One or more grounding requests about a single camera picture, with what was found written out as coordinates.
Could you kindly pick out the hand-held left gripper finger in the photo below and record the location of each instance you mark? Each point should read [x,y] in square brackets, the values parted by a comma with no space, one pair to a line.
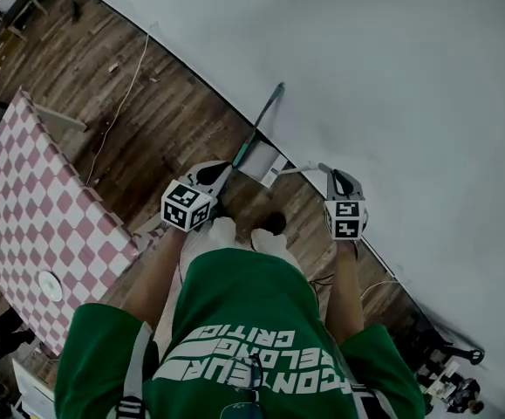
[199,173]
[225,180]

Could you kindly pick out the person's right black shoe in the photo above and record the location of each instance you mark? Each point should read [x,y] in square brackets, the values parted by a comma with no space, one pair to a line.
[275,221]

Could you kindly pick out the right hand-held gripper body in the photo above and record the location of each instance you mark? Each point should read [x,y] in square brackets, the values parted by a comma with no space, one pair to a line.
[345,218]

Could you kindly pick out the black stand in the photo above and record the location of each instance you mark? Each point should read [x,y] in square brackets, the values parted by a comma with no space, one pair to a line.
[452,347]

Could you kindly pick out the pink checkered tablecloth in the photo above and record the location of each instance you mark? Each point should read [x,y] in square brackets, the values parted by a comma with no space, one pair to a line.
[29,199]

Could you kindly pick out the white cabinet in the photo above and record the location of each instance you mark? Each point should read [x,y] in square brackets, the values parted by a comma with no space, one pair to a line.
[34,391]

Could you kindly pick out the wooden chair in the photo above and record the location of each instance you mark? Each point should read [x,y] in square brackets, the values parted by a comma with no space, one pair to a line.
[14,11]

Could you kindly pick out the person's green t-shirt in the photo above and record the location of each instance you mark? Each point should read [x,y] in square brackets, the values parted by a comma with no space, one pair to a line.
[243,290]

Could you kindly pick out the white round plate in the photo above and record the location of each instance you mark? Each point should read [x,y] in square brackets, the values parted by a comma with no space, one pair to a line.
[50,286]

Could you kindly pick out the person's right forearm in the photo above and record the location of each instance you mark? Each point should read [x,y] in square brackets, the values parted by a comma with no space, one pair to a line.
[343,290]

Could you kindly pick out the person's white trousers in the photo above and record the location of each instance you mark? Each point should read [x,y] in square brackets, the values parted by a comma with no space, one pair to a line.
[223,234]

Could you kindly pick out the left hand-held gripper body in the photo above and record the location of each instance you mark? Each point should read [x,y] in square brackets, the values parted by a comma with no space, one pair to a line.
[186,208]

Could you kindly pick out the dark teal broom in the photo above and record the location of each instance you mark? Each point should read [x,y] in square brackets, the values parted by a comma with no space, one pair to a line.
[245,149]

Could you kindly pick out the person's left forearm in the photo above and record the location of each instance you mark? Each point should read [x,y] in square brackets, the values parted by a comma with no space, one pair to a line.
[156,277]

